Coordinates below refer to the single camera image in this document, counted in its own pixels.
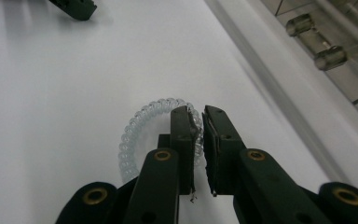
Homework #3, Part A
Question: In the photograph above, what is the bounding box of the white table mat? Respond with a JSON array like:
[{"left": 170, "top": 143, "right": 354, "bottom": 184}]
[{"left": 0, "top": 0, "right": 349, "bottom": 224}]

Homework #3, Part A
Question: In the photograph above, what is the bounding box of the clear spiral hair tie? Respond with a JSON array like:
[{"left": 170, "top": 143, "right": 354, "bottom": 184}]
[{"left": 117, "top": 97, "right": 205, "bottom": 185}]

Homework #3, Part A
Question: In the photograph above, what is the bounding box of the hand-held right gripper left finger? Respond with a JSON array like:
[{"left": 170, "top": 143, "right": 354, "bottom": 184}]
[{"left": 124, "top": 105, "right": 198, "bottom": 224}]

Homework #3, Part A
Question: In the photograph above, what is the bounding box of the transparent drawer box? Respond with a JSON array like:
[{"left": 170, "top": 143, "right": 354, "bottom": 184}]
[{"left": 204, "top": 0, "right": 358, "bottom": 195}]

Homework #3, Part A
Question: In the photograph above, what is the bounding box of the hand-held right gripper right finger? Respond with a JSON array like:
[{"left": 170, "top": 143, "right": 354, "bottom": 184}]
[{"left": 200, "top": 105, "right": 334, "bottom": 224}]

